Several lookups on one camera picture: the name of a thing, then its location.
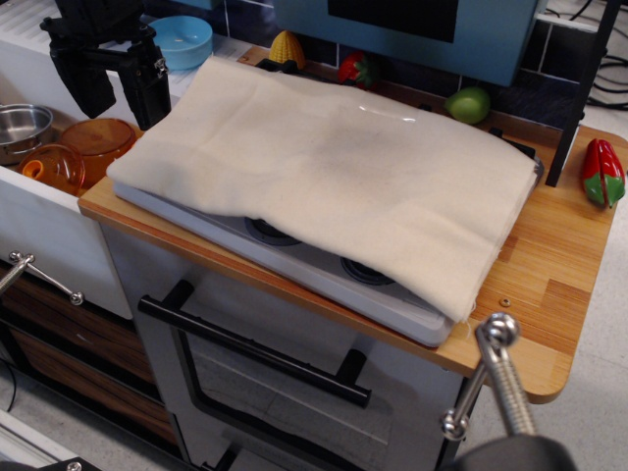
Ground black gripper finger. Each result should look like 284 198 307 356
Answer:
118 41 172 131
50 45 116 119

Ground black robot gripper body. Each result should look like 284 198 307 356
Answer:
40 0 156 51

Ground cream cloth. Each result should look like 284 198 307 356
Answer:
105 55 539 325

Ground light blue plastic bowl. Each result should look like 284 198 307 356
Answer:
149 16 214 72

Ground orange transparent bowl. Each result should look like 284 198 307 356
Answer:
60 118 137 189

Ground stainless steel pot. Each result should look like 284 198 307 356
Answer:
1 104 54 166

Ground orange transparent lid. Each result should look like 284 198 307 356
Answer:
18 143 85 196

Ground yellow toy corn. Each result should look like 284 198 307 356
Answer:
269 30 306 71

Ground silver clamp left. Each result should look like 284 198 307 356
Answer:
0 250 85 307

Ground red toy strawberry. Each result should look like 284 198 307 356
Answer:
337 51 381 90

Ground grey toy stove top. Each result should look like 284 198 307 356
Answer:
113 58 546 346

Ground white toy oven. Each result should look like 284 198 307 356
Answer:
104 228 464 470

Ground blue toy microwave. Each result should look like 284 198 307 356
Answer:
274 0 547 85

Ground red toy pepper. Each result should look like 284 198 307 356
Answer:
581 138 626 208

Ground silver clamp right foreground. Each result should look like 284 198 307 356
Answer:
441 312 576 470

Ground black oven door handle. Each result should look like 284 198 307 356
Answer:
137 280 372 408

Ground black metal post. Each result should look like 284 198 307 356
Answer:
545 0 622 187

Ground black cables on floor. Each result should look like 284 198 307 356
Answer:
544 0 628 110

